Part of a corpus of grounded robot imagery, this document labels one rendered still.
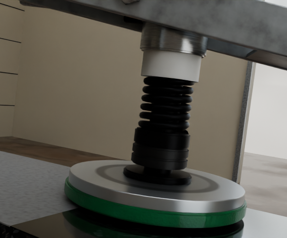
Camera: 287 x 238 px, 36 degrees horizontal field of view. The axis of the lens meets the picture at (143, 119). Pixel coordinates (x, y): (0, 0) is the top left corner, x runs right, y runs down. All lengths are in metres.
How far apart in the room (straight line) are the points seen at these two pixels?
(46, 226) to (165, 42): 0.23
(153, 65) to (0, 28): 6.48
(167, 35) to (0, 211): 0.26
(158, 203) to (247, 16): 0.21
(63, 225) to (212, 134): 5.09
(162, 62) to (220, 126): 4.96
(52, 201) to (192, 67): 0.22
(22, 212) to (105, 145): 5.73
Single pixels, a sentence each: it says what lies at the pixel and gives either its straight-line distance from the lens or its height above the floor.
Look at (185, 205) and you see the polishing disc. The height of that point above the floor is 0.85.
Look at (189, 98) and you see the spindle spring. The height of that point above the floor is 0.96.
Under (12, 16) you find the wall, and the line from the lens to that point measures 7.11.
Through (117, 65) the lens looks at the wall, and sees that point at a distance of 6.11.
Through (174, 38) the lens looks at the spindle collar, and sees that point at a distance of 0.49.
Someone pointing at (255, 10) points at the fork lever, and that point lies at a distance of 0.48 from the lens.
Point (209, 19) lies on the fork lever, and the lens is 0.48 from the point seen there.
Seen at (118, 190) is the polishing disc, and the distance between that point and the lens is 0.45.
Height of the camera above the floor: 0.96
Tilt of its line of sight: 4 degrees down
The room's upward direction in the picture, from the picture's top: 7 degrees clockwise
